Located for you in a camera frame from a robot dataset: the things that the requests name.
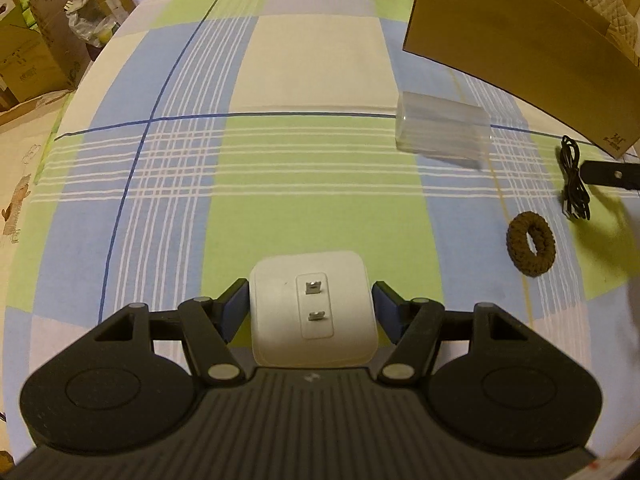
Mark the white charger adapter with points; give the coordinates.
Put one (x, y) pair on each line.
(312, 311)

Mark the clear plastic cup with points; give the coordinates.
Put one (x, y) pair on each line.
(442, 129)

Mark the brown cardboard boxes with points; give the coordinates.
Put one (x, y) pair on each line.
(46, 59)

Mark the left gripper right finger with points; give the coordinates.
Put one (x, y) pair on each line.
(413, 327)

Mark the quilted beige chair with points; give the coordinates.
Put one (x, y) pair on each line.
(623, 29)

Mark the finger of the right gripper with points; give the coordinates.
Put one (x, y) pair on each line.
(611, 174)

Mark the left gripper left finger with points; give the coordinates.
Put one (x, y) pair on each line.
(208, 325)

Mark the brown cardboard box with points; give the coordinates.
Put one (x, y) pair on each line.
(560, 56)

